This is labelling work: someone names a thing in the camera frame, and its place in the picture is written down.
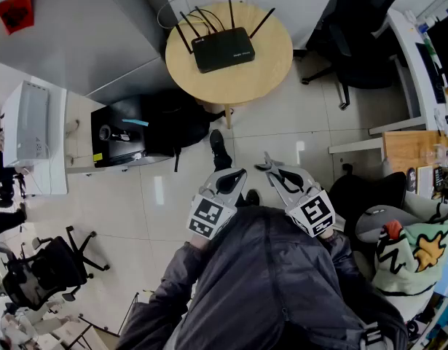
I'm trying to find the person's right forearm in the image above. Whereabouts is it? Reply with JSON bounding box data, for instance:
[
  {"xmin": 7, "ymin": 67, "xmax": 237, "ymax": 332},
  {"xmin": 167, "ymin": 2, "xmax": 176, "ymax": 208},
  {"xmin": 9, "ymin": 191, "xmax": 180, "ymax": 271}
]
[{"xmin": 316, "ymin": 227, "xmax": 377, "ymax": 306}]

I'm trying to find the person's left forearm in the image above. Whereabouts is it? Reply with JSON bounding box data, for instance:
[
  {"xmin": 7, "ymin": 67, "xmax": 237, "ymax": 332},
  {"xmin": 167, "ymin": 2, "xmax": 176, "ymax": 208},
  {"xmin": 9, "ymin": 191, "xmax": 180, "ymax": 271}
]
[{"xmin": 150, "ymin": 231, "xmax": 212, "ymax": 306}]

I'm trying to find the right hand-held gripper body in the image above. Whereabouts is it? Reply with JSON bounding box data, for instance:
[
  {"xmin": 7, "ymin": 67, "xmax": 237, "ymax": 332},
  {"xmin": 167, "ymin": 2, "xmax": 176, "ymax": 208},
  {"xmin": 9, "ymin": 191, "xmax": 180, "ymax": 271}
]
[{"xmin": 284, "ymin": 183, "xmax": 337, "ymax": 239}]

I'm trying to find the black router with antennas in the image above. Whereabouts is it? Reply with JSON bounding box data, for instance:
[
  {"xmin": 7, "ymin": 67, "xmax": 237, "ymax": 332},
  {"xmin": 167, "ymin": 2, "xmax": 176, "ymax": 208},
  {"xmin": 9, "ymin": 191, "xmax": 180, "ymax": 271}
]
[{"xmin": 174, "ymin": 0, "xmax": 276, "ymax": 74}]

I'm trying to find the wooden desk board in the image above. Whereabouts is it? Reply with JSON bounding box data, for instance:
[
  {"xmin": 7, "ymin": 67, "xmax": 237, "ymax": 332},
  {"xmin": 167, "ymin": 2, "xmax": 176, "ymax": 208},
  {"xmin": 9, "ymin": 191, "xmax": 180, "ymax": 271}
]
[{"xmin": 382, "ymin": 129, "xmax": 448, "ymax": 176}]

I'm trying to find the black padded chair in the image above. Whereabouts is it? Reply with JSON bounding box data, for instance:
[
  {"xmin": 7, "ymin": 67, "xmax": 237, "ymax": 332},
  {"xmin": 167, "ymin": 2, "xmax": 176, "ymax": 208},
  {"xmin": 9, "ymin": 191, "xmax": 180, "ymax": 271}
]
[{"xmin": 329, "ymin": 164, "xmax": 409, "ymax": 251}]

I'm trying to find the grey shoulder bag strap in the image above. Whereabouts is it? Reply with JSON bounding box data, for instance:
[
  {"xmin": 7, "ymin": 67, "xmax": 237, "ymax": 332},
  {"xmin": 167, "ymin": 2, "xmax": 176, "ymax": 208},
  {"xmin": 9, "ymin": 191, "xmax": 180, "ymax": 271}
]
[{"xmin": 358, "ymin": 319, "xmax": 409, "ymax": 350}]

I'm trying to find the black computer monitor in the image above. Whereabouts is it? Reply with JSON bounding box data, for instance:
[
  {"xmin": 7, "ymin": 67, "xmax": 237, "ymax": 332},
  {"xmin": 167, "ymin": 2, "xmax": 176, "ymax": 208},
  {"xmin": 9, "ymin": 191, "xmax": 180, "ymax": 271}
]
[{"xmin": 425, "ymin": 12, "xmax": 448, "ymax": 90}]

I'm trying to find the round wooden table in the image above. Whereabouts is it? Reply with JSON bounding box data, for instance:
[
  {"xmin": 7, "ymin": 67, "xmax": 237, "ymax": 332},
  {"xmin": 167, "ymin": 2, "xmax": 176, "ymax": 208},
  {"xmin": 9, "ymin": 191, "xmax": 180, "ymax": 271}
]
[{"xmin": 165, "ymin": 1, "xmax": 294, "ymax": 129}]

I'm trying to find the person's dark jacket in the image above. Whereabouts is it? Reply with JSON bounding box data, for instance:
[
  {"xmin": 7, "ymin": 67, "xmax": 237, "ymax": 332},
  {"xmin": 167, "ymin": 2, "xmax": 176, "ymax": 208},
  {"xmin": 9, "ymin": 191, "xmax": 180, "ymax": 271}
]
[{"xmin": 116, "ymin": 204, "xmax": 410, "ymax": 350}]

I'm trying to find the black backpack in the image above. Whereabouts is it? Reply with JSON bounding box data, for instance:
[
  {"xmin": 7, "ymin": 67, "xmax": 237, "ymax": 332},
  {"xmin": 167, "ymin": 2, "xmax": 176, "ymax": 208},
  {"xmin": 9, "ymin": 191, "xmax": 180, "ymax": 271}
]
[{"xmin": 141, "ymin": 89, "xmax": 227, "ymax": 173}]

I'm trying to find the person's left black shoe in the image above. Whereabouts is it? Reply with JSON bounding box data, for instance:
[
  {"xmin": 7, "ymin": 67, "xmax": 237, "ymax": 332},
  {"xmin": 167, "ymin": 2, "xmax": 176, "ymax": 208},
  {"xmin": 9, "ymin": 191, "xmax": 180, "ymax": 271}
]
[{"xmin": 208, "ymin": 128, "xmax": 230, "ymax": 162}]

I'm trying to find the cartoon print blanket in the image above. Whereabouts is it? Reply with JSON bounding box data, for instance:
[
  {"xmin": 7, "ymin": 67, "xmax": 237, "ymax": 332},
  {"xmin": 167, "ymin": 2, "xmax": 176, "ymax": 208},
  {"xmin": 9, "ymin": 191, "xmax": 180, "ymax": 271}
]
[{"xmin": 371, "ymin": 202, "xmax": 448, "ymax": 298}]

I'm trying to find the grey cloth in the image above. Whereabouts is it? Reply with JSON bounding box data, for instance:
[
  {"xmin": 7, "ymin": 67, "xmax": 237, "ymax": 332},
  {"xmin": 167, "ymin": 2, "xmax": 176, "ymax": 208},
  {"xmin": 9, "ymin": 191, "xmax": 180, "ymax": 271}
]
[{"xmin": 254, "ymin": 151, "xmax": 283, "ymax": 176}]

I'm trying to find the black keyboard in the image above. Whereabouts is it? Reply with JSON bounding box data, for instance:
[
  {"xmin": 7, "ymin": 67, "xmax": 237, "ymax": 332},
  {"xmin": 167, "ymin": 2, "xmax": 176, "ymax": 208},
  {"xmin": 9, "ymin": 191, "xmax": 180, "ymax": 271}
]
[{"xmin": 414, "ymin": 42, "xmax": 448, "ymax": 105}]

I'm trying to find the white side cabinet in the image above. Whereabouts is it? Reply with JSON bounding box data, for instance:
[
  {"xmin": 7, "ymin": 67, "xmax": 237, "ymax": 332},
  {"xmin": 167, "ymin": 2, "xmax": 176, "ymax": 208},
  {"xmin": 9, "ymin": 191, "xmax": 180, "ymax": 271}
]
[{"xmin": 23, "ymin": 85, "xmax": 70, "ymax": 196}]

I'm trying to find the black box cabinet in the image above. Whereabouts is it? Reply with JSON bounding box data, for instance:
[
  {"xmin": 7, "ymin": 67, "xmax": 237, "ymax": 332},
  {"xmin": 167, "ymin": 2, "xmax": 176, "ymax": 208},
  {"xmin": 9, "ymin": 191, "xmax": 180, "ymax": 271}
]
[{"xmin": 90, "ymin": 96, "xmax": 149, "ymax": 169}]

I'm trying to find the black mesh office chair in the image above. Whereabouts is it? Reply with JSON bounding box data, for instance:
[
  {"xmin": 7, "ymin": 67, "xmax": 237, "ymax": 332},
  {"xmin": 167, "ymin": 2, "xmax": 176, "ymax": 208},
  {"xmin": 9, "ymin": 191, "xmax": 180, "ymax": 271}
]
[{"xmin": 0, "ymin": 225, "xmax": 111, "ymax": 311}]

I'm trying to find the grey pillow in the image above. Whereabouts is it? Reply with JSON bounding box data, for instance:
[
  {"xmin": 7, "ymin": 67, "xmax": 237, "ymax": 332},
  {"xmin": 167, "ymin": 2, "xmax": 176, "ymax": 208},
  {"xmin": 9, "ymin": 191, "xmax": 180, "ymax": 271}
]
[{"xmin": 355, "ymin": 205, "xmax": 421, "ymax": 244}]

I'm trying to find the white office desk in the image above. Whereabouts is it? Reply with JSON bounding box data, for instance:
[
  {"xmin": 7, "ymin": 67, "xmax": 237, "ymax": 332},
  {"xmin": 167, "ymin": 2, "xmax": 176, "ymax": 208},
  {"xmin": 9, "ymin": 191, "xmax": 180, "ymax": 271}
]
[{"xmin": 328, "ymin": 7, "xmax": 448, "ymax": 156}]

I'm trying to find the white cable loop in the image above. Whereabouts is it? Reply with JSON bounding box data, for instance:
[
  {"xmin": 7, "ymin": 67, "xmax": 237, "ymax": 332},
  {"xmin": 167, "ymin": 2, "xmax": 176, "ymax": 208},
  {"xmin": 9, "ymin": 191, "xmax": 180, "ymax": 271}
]
[{"xmin": 157, "ymin": 0, "xmax": 195, "ymax": 32}]

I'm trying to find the person's right black shoe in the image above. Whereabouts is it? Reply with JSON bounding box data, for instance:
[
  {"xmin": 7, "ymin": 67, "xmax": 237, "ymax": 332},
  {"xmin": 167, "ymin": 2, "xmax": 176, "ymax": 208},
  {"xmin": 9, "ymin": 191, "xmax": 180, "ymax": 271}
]
[{"xmin": 244, "ymin": 189, "xmax": 262, "ymax": 208}]

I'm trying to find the red paper wall decoration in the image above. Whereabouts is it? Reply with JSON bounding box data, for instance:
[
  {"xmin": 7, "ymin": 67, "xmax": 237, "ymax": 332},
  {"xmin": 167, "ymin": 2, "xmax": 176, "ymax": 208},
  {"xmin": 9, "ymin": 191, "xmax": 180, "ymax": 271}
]
[{"xmin": 0, "ymin": 0, "xmax": 36, "ymax": 36}]

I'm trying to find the thin black cable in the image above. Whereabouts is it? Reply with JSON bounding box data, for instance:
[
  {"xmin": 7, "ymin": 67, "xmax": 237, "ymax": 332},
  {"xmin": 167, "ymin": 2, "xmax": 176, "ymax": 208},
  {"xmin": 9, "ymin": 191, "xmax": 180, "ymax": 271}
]
[{"xmin": 189, "ymin": 7, "xmax": 227, "ymax": 32}]

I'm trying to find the black cylinder flashlight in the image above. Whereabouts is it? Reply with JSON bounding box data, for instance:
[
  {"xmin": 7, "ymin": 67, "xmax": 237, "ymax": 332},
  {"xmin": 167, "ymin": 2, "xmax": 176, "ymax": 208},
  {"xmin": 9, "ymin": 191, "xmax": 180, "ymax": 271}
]
[{"xmin": 98, "ymin": 124, "xmax": 143, "ymax": 144}]

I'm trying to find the teal strip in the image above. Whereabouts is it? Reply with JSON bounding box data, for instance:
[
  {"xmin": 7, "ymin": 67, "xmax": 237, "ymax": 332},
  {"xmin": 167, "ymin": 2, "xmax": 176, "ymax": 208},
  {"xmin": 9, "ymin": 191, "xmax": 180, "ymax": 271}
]
[{"xmin": 121, "ymin": 117, "xmax": 150, "ymax": 128}]

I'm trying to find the person's black shoe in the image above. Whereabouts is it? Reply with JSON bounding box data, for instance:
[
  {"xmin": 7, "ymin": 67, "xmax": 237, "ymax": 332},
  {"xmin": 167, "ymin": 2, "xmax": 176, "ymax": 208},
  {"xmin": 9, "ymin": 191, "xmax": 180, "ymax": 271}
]
[
  {"xmin": 208, "ymin": 128, "xmax": 230, "ymax": 162},
  {"xmin": 244, "ymin": 189, "xmax": 262, "ymax": 208}
]

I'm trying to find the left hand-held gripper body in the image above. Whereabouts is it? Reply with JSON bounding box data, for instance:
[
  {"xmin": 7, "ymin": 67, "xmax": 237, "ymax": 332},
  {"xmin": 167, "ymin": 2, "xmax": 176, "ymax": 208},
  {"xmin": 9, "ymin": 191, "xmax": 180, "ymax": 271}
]
[{"xmin": 186, "ymin": 186, "xmax": 243, "ymax": 241}]

